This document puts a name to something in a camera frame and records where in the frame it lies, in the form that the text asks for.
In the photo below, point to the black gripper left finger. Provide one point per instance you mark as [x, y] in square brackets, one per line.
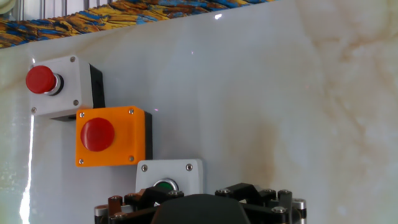
[133, 207]

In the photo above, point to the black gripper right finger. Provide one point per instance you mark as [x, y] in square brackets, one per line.
[267, 205]

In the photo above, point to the white box green button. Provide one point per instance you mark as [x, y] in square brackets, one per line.
[189, 179]

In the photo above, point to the orange box red button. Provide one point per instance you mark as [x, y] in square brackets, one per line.
[130, 137]

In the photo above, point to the marble pattern sheet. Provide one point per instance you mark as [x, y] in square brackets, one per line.
[248, 93]

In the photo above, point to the white black box red button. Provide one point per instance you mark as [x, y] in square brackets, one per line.
[77, 84]

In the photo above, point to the blue orange painted cloth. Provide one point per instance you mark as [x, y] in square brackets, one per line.
[93, 18]

